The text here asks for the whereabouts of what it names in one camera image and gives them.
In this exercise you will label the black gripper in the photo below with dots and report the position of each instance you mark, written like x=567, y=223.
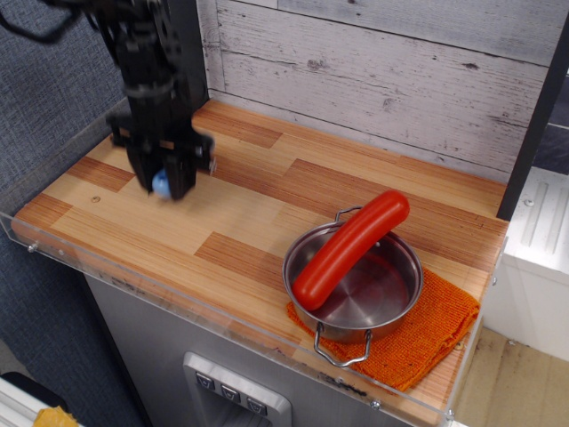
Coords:
x=163, y=122

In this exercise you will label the blue and grey toy spoon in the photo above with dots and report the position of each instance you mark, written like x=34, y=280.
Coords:
x=160, y=185

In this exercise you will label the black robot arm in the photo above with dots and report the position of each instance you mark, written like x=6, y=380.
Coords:
x=143, y=44

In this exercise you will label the silver toy fridge cabinet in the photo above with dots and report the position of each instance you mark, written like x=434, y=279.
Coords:
x=152, y=343

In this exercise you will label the red toy sausage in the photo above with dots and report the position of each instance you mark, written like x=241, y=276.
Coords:
x=346, y=246

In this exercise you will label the grey dispenser button panel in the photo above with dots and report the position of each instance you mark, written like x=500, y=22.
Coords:
x=224, y=398

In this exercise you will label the orange knitted cloth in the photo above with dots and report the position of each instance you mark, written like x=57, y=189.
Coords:
x=441, y=317

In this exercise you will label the white toy sink unit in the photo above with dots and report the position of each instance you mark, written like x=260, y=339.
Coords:
x=528, y=298

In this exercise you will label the clear acrylic guard rail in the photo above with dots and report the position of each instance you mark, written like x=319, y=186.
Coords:
x=216, y=256

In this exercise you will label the steel pot with handles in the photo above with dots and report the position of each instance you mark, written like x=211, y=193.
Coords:
x=370, y=302

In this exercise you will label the black right vertical post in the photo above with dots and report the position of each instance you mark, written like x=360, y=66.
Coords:
x=544, y=106

